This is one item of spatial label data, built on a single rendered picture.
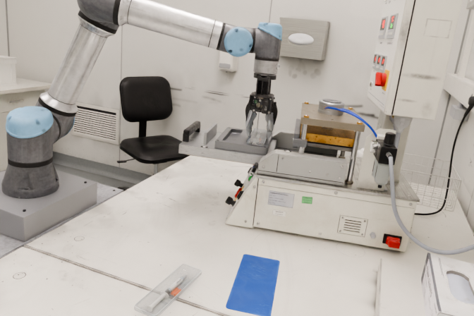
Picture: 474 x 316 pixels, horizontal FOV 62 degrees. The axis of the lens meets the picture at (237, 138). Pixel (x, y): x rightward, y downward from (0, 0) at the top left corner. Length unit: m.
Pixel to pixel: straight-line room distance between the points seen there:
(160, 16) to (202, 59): 1.95
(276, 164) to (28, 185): 0.70
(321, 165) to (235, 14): 1.93
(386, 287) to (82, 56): 1.02
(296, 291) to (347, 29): 2.01
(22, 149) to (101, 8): 0.44
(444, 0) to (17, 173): 1.21
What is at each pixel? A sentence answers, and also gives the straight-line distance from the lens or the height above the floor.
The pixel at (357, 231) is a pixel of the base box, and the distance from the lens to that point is 1.24.
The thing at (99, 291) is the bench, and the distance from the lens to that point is 0.98.
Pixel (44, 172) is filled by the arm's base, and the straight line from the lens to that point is 1.26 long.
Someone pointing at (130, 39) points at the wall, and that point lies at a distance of 3.34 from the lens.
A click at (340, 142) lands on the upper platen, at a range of 1.19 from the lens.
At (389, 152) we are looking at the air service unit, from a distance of 1.06.
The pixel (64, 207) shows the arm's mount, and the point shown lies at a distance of 1.27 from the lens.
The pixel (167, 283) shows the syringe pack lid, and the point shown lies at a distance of 0.96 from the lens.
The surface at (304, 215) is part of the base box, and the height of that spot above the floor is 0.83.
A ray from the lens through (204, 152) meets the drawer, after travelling 1.25.
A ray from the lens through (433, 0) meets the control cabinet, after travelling 1.15.
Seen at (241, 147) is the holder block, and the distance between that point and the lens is 1.23.
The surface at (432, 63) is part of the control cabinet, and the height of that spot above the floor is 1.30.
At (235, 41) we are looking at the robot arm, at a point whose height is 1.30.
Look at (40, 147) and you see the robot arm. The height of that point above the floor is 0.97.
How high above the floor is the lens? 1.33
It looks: 15 degrees down
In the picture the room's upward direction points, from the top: 6 degrees clockwise
